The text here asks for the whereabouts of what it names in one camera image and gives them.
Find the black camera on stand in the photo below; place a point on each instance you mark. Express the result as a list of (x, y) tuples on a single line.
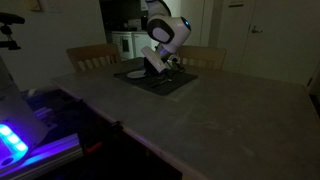
[(7, 19)]

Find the white door with handle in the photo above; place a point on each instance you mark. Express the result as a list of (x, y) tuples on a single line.
[(283, 42)]

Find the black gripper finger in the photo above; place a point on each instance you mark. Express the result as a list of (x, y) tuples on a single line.
[(146, 73)]

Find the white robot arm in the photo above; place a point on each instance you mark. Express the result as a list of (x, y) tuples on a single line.
[(169, 32)]

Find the red black table clamp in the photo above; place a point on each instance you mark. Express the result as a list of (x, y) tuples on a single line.
[(95, 132)]

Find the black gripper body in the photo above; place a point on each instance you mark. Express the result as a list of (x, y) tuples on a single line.
[(149, 66)]

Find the silver knife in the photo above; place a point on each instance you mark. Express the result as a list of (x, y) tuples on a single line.
[(157, 84)]

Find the wooden chair left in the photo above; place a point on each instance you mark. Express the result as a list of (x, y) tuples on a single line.
[(80, 54)]

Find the wooden chair right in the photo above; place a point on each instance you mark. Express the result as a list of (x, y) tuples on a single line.
[(204, 57)]

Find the black placemat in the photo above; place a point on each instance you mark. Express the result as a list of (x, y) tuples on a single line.
[(178, 80)]

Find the white kitchen oven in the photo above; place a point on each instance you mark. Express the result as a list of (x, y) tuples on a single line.
[(124, 41)]

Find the white round plate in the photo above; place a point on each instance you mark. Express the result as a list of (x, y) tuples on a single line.
[(136, 74)]

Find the wooden chair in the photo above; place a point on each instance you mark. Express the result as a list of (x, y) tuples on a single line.
[(204, 57), (80, 54)]

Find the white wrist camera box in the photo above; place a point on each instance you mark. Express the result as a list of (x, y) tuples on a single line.
[(154, 59)]

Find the silver fork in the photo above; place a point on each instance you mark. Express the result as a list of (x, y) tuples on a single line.
[(163, 80)]

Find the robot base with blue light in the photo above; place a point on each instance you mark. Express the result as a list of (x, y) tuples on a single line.
[(21, 157)]

